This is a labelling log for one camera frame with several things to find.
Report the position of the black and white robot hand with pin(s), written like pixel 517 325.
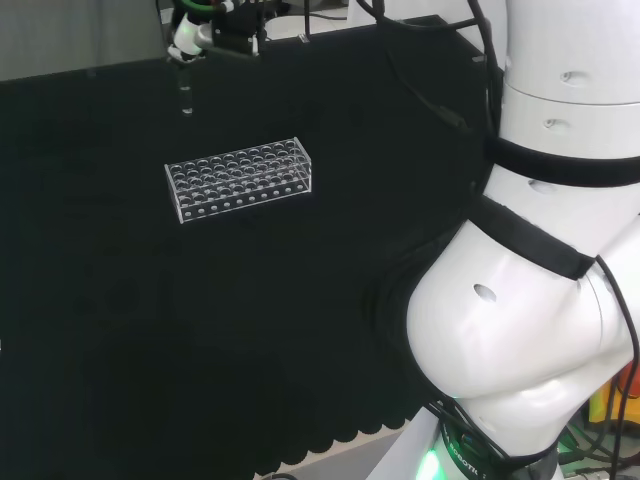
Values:
pixel 220 30

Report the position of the clear glass test tube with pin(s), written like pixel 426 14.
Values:
pixel 186 95

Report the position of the black bench cloth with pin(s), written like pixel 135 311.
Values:
pixel 200 270

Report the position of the clear plastic test tube rack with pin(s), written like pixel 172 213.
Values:
pixel 240 182

